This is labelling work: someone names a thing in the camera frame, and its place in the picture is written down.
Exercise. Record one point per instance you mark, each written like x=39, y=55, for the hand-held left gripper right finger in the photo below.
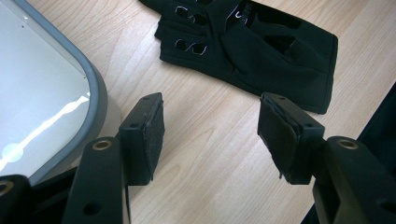
x=286, y=140

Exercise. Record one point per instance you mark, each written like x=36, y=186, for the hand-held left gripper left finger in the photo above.
x=141, y=140

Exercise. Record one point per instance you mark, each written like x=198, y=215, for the black fingerless glove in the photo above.
x=193, y=34
x=280, y=68

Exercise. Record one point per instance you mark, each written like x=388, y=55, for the grey plastic bin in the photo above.
x=46, y=68

